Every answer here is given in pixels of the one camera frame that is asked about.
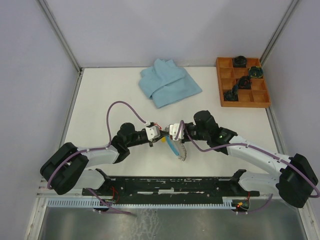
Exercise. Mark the light blue cloth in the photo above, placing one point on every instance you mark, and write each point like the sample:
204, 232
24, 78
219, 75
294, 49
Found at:
165, 83

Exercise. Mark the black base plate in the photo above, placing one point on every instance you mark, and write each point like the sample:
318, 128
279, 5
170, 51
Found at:
138, 190

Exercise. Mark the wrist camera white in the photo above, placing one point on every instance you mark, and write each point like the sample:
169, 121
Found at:
152, 132
176, 131

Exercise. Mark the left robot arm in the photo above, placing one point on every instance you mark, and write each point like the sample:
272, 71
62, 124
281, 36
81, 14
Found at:
75, 167

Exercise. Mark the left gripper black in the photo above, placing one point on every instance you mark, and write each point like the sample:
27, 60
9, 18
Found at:
162, 134

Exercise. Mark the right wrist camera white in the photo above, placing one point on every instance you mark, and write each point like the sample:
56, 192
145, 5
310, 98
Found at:
176, 131

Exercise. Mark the wooden compartment tray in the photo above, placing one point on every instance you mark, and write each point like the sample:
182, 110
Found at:
241, 83

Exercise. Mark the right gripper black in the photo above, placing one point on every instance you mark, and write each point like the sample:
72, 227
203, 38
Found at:
185, 139

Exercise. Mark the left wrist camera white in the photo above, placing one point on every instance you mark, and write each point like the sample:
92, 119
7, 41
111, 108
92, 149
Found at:
152, 132

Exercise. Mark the metal key organizer plate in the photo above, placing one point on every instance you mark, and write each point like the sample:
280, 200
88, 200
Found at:
177, 147

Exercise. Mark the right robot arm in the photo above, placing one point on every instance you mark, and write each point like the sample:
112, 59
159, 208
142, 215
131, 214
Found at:
290, 177

